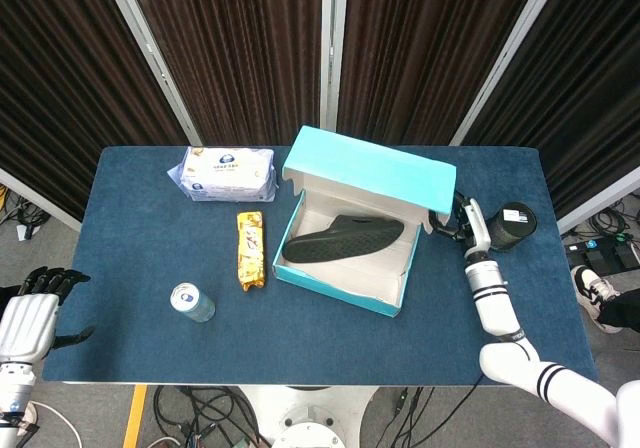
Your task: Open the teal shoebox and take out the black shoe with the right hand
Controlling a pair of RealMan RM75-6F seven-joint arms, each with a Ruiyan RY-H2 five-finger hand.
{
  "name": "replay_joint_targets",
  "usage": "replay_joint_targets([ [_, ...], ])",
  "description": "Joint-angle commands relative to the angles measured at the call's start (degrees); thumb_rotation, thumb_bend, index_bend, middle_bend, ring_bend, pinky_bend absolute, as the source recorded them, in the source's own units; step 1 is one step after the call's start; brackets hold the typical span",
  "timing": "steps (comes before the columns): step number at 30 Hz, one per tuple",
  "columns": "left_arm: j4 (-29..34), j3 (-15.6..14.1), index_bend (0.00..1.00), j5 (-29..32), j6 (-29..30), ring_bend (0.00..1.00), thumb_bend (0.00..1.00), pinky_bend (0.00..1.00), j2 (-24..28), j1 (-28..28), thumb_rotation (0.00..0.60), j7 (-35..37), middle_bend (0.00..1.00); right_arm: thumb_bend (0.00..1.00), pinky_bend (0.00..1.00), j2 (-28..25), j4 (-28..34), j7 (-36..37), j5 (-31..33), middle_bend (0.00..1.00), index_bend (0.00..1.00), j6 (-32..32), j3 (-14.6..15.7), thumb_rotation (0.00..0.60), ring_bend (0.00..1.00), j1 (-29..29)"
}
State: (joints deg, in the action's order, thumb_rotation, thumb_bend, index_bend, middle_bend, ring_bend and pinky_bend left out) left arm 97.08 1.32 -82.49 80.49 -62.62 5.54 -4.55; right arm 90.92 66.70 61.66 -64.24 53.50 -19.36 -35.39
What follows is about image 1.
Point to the black foot pedal unit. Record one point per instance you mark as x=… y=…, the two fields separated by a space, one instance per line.
x=600 y=258

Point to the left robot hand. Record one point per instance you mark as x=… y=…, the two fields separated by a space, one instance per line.
x=27 y=323

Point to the black mesh cup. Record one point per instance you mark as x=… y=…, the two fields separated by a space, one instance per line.
x=510 y=228

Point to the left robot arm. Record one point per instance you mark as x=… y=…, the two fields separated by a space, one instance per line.
x=12 y=393

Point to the black shoe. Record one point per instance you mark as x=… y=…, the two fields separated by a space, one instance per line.
x=340 y=245

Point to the brown corrugated partition panel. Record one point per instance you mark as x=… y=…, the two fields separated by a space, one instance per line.
x=425 y=43
x=590 y=93
x=60 y=68
x=240 y=43

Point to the white tissue pack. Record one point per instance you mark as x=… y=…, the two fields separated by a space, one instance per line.
x=225 y=173

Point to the blue tablecloth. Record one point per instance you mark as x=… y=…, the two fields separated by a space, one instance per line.
x=325 y=348

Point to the white partition base rail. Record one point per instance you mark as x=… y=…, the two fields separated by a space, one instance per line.
x=600 y=200
x=40 y=200

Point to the yellow floor tape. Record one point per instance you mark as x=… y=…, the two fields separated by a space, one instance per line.
x=135 y=418

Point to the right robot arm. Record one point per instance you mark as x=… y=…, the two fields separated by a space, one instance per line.
x=492 y=298

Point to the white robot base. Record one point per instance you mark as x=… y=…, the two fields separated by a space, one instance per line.
x=305 y=418

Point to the white partition post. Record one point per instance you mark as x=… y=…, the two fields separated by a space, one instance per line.
x=332 y=43
x=150 y=53
x=505 y=58

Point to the black trouser leg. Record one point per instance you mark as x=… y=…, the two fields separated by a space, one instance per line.
x=625 y=313

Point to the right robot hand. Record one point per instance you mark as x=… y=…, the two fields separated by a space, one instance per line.
x=477 y=233

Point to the white and black sneaker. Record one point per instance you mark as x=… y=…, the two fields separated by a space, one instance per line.
x=590 y=288

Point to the yellow snack pack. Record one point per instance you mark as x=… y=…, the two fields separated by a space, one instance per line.
x=250 y=253

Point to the light blue drink can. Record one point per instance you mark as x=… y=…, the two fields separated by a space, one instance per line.
x=192 y=305

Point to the light blue shoe box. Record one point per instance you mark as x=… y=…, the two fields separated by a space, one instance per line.
x=380 y=173

